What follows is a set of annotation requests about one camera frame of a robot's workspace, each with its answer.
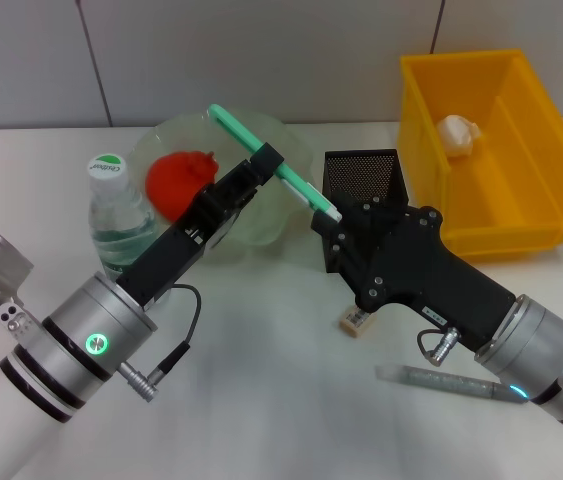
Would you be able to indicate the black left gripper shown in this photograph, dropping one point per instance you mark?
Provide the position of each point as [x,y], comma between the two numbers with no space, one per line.
[166,260]

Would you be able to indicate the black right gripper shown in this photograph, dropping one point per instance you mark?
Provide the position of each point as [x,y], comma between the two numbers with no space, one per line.
[426,270]

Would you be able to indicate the green utility knife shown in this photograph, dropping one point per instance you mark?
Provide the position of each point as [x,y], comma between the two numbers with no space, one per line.
[241,132]

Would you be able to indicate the orange fruit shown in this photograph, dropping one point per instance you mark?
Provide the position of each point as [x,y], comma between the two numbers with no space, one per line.
[176,180]

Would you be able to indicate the beige eraser with barcode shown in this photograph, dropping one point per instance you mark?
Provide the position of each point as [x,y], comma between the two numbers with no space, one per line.
[356,325]

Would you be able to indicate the white paper ball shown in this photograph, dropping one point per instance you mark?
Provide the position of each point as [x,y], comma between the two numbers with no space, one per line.
[458,135]

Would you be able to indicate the clear green-label water bottle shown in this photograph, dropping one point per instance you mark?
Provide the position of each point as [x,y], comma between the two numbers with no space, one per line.
[116,215]

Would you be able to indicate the silver glitter pen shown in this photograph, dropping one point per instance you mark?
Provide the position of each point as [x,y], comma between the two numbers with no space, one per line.
[436,381]

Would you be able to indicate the black mesh pen holder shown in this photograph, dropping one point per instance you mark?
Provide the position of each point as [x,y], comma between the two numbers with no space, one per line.
[361,175]

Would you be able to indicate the green glass fruit plate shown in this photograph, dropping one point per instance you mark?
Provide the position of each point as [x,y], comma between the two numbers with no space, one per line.
[271,220]

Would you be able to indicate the yellow plastic bin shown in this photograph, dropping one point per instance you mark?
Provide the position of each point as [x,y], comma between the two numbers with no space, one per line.
[511,200]

